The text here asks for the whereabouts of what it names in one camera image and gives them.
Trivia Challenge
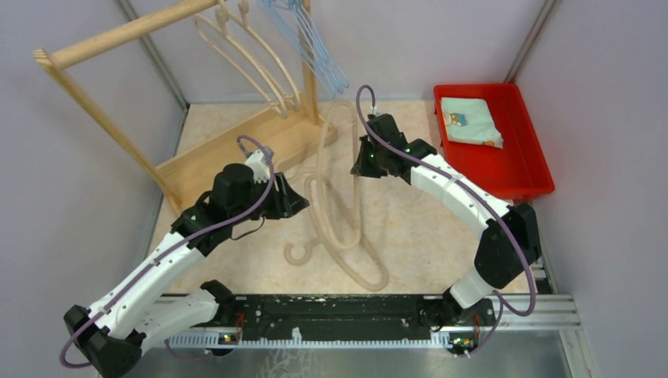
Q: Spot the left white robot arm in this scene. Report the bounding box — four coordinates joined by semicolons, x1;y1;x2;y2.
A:
60;147;309;377

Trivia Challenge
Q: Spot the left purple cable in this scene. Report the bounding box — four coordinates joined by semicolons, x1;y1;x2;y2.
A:
59;135;276;369

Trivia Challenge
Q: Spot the purple cable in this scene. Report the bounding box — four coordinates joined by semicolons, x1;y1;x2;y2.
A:
59;135;276;369
355;84;539;358

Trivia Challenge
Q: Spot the blue wire hanger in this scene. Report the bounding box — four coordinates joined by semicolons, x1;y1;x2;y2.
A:
271;0;346;94
290;1;350;98
258;0;338;99
263;0;340;95

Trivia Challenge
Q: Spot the folded light green cloth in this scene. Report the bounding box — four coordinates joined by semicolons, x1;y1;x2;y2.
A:
440;97;504;149

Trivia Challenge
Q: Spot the beige plastic hanger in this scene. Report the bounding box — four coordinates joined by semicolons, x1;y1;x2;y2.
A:
283;173;390;292
194;0;291;118
276;100;364;251
237;0;302;113

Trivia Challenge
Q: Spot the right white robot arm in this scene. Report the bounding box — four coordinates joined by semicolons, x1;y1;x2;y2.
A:
351;113;542;327

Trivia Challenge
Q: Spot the red plastic bin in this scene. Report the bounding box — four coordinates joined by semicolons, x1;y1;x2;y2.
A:
433;83;555;201

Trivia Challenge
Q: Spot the white cable duct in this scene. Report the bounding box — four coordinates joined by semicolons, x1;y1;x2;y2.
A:
169;331;473;350

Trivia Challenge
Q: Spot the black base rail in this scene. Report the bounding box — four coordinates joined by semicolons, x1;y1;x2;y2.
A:
207;295;496;344

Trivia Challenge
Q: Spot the wooden clothes rack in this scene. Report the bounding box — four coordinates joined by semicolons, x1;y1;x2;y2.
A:
32;0;339;226

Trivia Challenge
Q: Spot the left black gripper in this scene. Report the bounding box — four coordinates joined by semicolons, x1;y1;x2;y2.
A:
230;172;310;225

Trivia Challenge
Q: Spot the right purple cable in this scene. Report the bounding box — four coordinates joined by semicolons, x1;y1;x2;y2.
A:
355;84;539;358

